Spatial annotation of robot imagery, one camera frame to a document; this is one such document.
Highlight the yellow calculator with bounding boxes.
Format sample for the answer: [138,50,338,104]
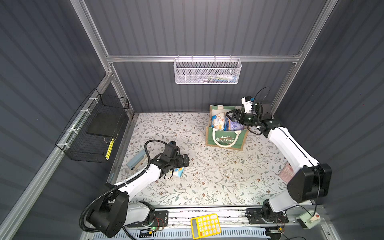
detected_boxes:
[190,214,222,240]

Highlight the light blue stapler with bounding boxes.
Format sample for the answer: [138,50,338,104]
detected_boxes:
[126,150,147,170]

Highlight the white wire wall basket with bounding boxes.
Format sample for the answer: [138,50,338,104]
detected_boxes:
[173,57,242,85]

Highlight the black wire wall basket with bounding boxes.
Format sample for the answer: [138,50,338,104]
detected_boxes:
[56,89,132,163]

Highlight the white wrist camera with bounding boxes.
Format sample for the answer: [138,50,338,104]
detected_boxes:
[241,96,254,114]
[168,141,177,148]

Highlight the colourful white tissue pack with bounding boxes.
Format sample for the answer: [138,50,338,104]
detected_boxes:
[174,168,185,178]

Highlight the orange blue tissue pack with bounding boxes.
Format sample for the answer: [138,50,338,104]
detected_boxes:
[211,112,228,131]

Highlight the yellow tag in basket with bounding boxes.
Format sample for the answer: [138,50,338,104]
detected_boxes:
[105,138,115,160]

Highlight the purple tissue pack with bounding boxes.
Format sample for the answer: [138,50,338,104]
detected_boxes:
[226,118,245,131]

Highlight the green Christmas burlap tote bag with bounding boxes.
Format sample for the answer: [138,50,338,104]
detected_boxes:
[206,105,249,151]

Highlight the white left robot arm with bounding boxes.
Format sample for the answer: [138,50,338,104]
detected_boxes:
[79,141,190,238]

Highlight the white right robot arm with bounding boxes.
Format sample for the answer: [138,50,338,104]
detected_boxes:
[226,103,332,217]

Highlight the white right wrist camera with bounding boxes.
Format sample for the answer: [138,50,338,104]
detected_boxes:
[241,96,254,114]

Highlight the black corrugated left cable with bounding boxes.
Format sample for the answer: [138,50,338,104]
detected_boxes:
[78,139,169,233]

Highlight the pink calculator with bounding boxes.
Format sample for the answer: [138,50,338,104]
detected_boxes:
[279,163,295,184]

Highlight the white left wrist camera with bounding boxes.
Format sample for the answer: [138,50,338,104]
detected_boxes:
[168,141,177,148]

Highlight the mint green timer device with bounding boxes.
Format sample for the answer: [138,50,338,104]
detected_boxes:
[296,211,321,229]

